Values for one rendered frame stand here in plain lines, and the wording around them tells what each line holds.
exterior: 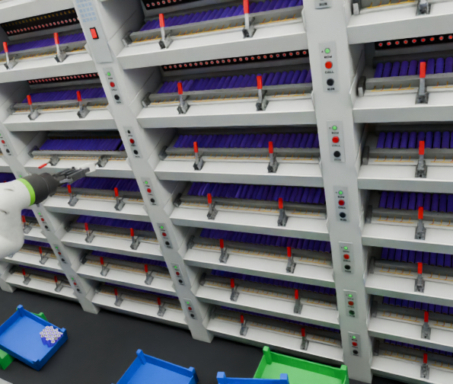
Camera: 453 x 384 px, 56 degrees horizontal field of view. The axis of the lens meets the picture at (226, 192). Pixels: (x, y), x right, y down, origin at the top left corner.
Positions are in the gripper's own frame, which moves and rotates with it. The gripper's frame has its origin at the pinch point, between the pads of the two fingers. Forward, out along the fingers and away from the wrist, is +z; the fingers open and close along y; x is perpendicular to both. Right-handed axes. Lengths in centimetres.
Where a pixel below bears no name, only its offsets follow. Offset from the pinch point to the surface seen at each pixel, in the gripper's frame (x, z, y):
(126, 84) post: 28.4, 0.8, 25.5
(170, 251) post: -38.4, 14.9, 20.1
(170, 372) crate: -93, 7, 15
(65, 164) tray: -1.2, 8.2, -19.8
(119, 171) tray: -2.7, 7.2, 9.4
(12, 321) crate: -82, 0, -76
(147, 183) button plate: -7.1, 7.6, 21.0
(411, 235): -21, 13, 109
